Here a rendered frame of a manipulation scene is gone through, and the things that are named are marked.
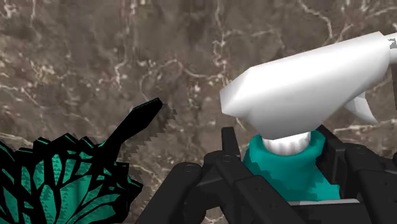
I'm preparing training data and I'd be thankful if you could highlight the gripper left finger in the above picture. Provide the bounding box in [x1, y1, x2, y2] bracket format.
[135, 126, 300, 224]

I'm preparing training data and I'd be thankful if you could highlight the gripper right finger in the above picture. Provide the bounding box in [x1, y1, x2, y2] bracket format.
[316, 124, 397, 224]

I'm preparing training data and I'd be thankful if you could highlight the teal spray bottle white nozzle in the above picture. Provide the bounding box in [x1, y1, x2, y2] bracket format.
[219, 31, 397, 202]

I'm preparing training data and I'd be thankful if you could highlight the green and black leafy vegetable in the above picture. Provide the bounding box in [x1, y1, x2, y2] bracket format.
[0, 97, 164, 224]

